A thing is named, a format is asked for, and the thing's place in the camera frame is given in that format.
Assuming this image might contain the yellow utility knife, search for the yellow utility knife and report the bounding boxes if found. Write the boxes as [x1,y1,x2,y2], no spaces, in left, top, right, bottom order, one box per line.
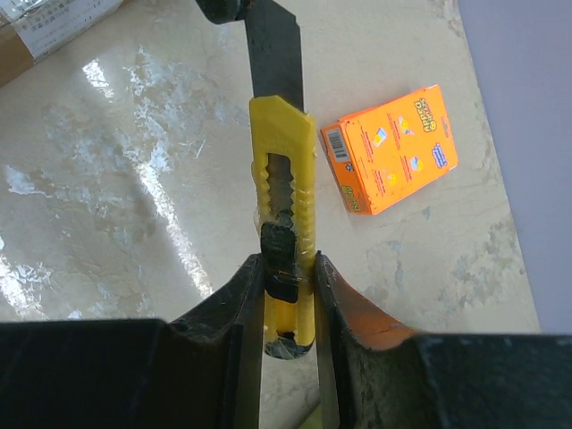
[245,1,316,360]

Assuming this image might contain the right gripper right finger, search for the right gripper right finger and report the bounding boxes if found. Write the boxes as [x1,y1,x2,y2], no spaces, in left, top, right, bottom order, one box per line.
[315,255,571,428]

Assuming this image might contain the brown cardboard express box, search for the brown cardboard express box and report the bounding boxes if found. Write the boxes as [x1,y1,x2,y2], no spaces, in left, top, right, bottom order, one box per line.
[1,0,124,86]

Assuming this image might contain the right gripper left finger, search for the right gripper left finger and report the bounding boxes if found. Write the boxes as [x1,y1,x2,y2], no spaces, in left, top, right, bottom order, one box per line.
[1,255,264,428]

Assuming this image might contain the orange small carton box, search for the orange small carton box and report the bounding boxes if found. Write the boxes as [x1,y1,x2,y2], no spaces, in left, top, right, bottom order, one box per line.
[321,85,458,215]

